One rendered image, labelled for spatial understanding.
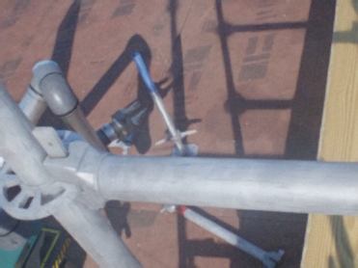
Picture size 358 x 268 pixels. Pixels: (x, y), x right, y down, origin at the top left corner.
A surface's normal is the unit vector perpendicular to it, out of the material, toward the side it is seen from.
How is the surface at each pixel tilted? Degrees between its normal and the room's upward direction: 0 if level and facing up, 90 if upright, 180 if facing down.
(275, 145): 0
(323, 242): 0
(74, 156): 16
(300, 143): 0
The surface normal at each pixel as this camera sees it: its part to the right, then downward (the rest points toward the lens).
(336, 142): -0.29, -0.65
